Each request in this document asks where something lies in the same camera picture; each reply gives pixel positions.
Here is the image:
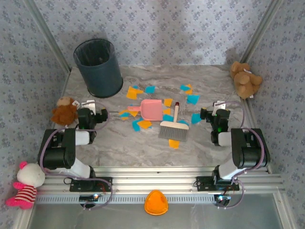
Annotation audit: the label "aluminium mounting rail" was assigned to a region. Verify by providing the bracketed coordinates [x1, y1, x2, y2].
[38, 166, 285, 194]

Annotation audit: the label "grey slotted cable duct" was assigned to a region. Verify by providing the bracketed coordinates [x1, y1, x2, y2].
[35, 192, 220, 205]

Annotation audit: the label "small circuit board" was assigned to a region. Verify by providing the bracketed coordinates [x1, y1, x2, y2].
[79, 194, 99, 201]
[213, 194, 232, 202]

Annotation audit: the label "white and pink plush toy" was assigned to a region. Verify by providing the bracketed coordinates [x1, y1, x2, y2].
[5, 161, 47, 210]

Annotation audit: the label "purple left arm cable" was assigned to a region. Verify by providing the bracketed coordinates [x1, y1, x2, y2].
[38, 101, 113, 212]

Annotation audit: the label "aluminium frame post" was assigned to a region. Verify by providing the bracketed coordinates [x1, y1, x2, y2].
[239, 0, 285, 64]

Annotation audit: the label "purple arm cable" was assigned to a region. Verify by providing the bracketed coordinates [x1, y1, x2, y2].
[215, 101, 271, 210]
[38, 101, 113, 212]

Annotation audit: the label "dark blue waste bin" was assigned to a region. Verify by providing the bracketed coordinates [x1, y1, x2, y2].
[73, 39, 124, 99]

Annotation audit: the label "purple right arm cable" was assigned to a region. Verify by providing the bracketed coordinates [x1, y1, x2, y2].
[215, 101, 271, 210]

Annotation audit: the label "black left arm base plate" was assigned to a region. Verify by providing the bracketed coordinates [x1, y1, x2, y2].
[69, 177, 113, 193]

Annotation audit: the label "orange triangular plastic lid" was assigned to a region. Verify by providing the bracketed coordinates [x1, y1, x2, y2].
[144, 189, 169, 217]

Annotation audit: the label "pink plastic dustpan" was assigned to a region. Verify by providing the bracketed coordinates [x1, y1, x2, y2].
[127, 99, 163, 122]

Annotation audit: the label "wooden hand brush grey bristles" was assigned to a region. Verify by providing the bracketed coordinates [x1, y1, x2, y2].
[158, 101, 190, 143]

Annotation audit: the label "brown monkey plush toy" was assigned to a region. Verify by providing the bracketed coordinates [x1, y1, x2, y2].
[51, 96, 81, 126]

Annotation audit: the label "tan teddy bear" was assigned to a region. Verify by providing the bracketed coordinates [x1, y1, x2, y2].
[229, 61, 264, 100]

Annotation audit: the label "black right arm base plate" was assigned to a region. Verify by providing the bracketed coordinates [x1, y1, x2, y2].
[195, 176, 240, 191]

